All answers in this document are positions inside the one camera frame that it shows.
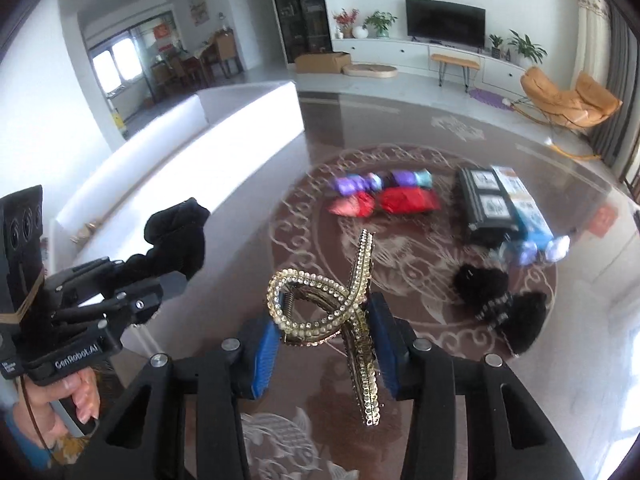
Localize wooden bench stool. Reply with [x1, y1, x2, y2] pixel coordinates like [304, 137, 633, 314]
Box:
[431, 54, 482, 92]

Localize black flat television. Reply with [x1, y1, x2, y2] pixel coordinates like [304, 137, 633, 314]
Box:
[405, 0, 486, 49]

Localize purple toy wand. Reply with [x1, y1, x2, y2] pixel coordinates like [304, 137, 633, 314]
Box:
[332, 174, 383, 197]
[390, 169, 433, 190]

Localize white storage box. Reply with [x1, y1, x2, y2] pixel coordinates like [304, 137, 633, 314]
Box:
[46, 79, 306, 306]

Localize black printed box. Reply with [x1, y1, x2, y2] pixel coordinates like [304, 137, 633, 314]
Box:
[454, 167, 521, 248]

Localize person's left hand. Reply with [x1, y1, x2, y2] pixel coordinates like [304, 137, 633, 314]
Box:
[12, 367, 101, 448]

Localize black velvet glove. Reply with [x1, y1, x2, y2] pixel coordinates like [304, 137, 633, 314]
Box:
[452, 264, 548, 356]

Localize red plastic bag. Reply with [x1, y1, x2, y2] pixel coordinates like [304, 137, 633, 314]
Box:
[328, 188, 442, 218]

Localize rhinestone hair clip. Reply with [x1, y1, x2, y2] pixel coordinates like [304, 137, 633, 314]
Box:
[266, 230, 381, 427]

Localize cardboard box on floor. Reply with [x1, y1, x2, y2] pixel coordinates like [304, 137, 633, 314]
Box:
[294, 52, 352, 74]

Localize potted green plant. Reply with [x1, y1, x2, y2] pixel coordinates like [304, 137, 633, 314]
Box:
[363, 10, 398, 38]

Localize blue white carton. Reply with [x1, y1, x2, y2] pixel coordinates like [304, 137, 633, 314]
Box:
[491, 166, 554, 249]

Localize black fabric garment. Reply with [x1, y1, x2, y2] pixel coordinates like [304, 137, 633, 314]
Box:
[122, 197, 210, 282]

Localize clear blue goggles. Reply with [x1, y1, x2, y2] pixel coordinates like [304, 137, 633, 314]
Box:
[496, 229, 577, 266]

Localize white tv cabinet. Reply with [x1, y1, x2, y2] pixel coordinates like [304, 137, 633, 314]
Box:
[332, 38, 525, 99]

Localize orange lounge chair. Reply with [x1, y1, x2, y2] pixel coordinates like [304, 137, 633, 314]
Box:
[521, 66, 623, 130]

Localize red flower vase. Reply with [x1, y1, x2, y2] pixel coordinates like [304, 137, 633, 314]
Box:
[333, 9, 369, 39]

